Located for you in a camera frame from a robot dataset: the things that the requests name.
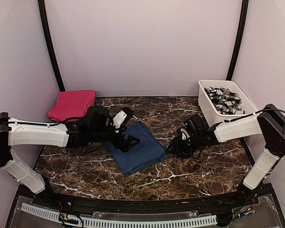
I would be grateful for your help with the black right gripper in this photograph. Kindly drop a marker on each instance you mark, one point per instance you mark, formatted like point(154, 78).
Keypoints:
point(176, 142)

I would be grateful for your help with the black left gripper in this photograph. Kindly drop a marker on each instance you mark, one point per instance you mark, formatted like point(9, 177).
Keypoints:
point(125, 146)

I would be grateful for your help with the dark blue garment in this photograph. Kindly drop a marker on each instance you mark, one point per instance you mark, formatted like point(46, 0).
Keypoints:
point(148, 151)

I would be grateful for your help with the pink trousers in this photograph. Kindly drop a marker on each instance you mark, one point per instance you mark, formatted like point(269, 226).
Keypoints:
point(71, 104)

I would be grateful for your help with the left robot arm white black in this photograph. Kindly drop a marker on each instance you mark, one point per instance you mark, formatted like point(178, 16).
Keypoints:
point(97, 125)

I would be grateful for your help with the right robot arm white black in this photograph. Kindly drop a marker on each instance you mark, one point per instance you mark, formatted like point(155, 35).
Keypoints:
point(269, 123)

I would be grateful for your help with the white plastic laundry bin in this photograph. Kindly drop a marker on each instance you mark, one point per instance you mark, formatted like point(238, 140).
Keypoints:
point(211, 115)

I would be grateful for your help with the black white patterned garment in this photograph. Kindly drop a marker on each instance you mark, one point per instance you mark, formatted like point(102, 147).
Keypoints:
point(225, 101)

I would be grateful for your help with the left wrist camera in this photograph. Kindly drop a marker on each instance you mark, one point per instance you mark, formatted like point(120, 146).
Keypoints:
point(121, 119)

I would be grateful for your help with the black front rail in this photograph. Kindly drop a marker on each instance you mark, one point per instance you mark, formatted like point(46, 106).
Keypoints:
point(212, 204)

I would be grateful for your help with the white slotted cable duct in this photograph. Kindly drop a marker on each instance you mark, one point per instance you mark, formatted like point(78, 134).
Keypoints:
point(86, 221)

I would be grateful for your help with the right black corner post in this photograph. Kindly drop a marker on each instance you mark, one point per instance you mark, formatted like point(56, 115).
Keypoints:
point(238, 40)

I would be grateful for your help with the black corner post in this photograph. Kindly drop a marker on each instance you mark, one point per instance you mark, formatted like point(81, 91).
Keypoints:
point(238, 40)
point(49, 44)

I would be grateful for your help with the left black corner post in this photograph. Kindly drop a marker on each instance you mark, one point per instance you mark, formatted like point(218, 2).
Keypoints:
point(49, 44)

